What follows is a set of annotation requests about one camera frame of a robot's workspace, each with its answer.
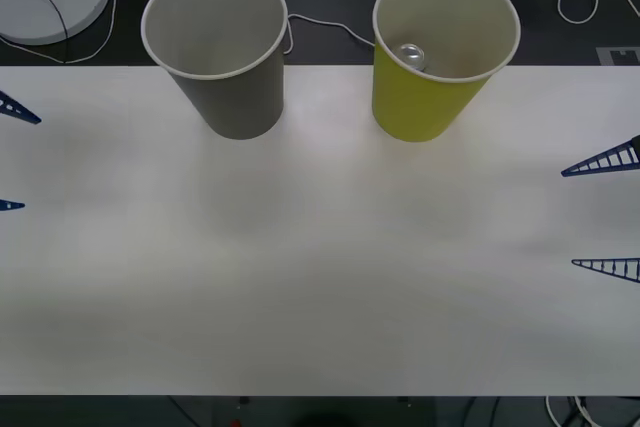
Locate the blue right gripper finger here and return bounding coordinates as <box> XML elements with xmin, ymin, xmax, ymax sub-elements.
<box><xmin>571</xmin><ymin>256</ymin><xmax>640</xmax><ymax>284</ymax></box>
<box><xmin>560</xmin><ymin>134</ymin><xmax>640</xmax><ymax>179</ymax></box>

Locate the orange drink can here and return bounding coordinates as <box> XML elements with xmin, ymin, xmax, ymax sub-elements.
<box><xmin>390</xmin><ymin>41</ymin><xmax>431</xmax><ymax>73</ymax></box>

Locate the grey marked floor plate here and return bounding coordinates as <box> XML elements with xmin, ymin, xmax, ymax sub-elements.
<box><xmin>596</xmin><ymin>46</ymin><xmax>640</xmax><ymax>66</ymax></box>

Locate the yellow-green plastic bin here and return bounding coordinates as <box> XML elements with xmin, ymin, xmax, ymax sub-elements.
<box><xmin>371</xmin><ymin>0</ymin><xmax>522</xmax><ymax>144</ymax></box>

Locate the grey plastic bin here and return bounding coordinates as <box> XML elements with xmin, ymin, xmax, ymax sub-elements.
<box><xmin>140</xmin><ymin>0</ymin><xmax>291</xmax><ymax>141</ymax></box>

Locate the thin white looped cable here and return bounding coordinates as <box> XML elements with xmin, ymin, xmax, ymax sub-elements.
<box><xmin>0</xmin><ymin>0</ymin><xmax>120</xmax><ymax>66</ymax></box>

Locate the white cable bundle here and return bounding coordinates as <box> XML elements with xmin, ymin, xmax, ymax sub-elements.
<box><xmin>543</xmin><ymin>395</ymin><xmax>609</xmax><ymax>427</ymax></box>

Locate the white power strip cable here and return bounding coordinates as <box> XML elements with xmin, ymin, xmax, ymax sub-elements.
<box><xmin>130</xmin><ymin>0</ymin><xmax>377</xmax><ymax>56</ymax></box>

